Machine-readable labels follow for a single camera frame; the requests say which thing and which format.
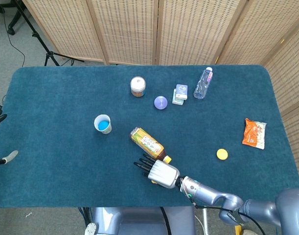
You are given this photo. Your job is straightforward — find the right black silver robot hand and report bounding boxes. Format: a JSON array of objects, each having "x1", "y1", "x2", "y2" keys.
[{"x1": 134, "y1": 153, "x2": 181, "y2": 189}]

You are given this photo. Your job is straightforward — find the white paper cup blue inside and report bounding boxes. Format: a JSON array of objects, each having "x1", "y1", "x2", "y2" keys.
[{"x1": 94, "y1": 114, "x2": 113, "y2": 135}]

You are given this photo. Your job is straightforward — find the black office chair base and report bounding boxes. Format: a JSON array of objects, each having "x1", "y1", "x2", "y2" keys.
[{"x1": 0, "y1": 0, "x2": 26, "y2": 35}]

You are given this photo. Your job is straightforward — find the tea bottle yellow cap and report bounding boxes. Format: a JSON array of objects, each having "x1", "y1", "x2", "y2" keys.
[{"x1": 129, "y1": 126, "x2": 172, "y2": 164}]

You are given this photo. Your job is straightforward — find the silver-blue robot torso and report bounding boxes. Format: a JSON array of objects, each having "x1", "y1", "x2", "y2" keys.
[{"x1": 92, "y1": 207, "x2": 196, "y2": 235}]

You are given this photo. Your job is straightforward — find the yellow round lid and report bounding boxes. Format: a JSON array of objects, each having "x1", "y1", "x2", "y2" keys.
[{"x1": 216, "y1": 148, "x2": 229, "y2": 161}]

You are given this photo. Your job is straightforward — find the metal table leg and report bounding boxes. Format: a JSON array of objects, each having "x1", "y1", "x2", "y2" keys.
[{"x1": 202, "y1": 209, "x2": 209, "y2": 235}]

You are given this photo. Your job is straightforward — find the blue table cloth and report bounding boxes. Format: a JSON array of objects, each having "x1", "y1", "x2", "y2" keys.
[{"x1": 0, "y1": 65, "x2": 299, "y2": 209}]

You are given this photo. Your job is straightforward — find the purple round lid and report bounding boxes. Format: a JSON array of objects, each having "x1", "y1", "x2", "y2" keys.
[{"x1": 154, "y1": 96, "x2": 168, "y2": 110}]

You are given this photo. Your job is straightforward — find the teal small card box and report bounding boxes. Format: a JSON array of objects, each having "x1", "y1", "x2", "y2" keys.
[{"x1": 172, "y1": 89, "x2": 185, "y2": 106}]

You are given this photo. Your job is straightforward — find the blue small card box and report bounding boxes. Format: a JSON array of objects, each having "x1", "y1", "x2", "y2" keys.
[{"x1": 175, "y1": 84, "x2": 188, "y2": 100}]

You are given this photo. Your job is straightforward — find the black tripod stand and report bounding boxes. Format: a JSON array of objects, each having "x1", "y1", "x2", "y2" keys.
[{"x1": 13, "y1": 0, "x2": 85, "y2": 67}]

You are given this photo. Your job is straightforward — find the white round perforated plate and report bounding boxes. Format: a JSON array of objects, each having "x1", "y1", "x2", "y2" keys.
[{"x1": 85, "y1": 222, "x2": 97, "y2": 235}]

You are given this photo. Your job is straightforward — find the white lidded jar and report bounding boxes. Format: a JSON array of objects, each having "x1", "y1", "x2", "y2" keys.
[{"x1": 130, "y1": 76, "x2": 146, "y2": 98}]

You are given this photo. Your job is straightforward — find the clear plastic water bottle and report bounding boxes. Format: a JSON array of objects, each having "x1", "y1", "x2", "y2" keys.
[{"x1": 193, "y1": 67, "x2": 214, "y2": 100}]

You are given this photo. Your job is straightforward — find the orange white snack bag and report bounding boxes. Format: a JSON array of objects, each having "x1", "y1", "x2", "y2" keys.
[{"x1": 242, "y1": 118, "x2": 267, "y2": 150}]

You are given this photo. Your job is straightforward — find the beige shoe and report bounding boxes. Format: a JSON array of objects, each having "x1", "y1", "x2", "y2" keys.
[{"x1": 237, "y1": 226, "x2": 255, "y2": 235}]

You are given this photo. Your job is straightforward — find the black cable on torso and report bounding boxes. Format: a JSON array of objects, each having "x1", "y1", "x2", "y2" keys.
[{"x1": 160, "y1": 207, "x2": 171, "y2": 235}]

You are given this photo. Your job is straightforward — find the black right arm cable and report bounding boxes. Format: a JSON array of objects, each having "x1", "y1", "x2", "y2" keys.
[{"x1": 192, "y1": 202, "x2": 267, "y2": 235}]

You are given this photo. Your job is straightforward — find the black floor cable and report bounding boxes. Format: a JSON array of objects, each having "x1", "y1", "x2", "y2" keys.
[{"x1": 2, "y1": 0, "x2": 26, "y2": 68}]

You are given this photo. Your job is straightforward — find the black cables under table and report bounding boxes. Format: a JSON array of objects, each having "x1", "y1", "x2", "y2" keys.
[{"x1": 77, "y1": 207, "x2": 92, "y2": 227}]

